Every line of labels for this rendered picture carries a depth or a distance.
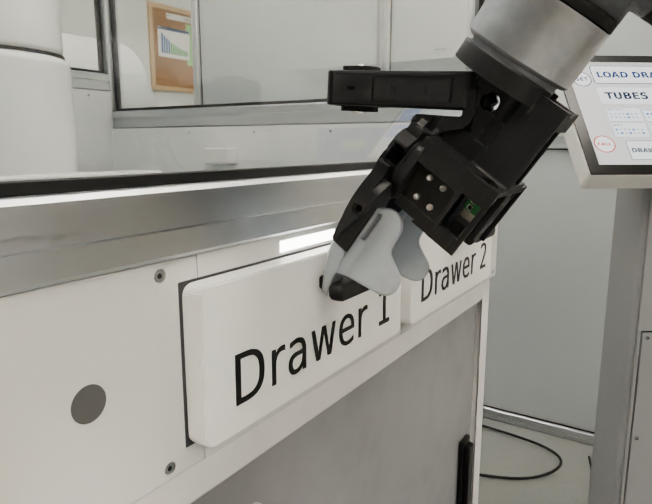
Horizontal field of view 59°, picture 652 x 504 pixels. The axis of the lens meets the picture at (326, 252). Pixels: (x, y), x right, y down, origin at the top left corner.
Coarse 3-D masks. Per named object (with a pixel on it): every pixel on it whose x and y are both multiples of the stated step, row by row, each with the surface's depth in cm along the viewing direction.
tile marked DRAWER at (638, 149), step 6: (630, 144) 110; (636, 144) 110; (642, 144) 110; (648, 144) 110; (630, 150) 109; (636, 150) 109; (642, 150) 109; (648, 150) 109; (636, 156) 109; (642, 156) 109; (648, 156) 109
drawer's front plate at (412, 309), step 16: (432, 240) 67; (432, 256) 67; (448, 256) 72; (464, 256) 77; (480, 256) 83; (432, 272) 68; (480, 272) 84; (416, 288) 64; (432, 288) 68; (448, 288) 73; (464, 288) 78; (416, 304) 65; (432, 304) 69; (400, 320) 64; (416, 320) 65
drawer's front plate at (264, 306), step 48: (192, 288) 36; (240, 288) 39; (288, 288) 44; (192, 336) 37; (240, 336) 39; (288, 336) 44; (336, 336) 50; (384, 336) 58; (192, 384) 37; (288, 384) 45; (192, 432) 38
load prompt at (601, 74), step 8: (592, 72) 119; (600, 72) 119; (608, 72) 119; (616, 72) 119; (624, 72) 120; (632, 72) 120; (640, 72) 120; (648, 72) 120; (600, 80) 118; (608, 80) 118; (616, 80) 118; (624, 80) 118; (632, 80) 118; (640, 80) 119; (648, 80) 119
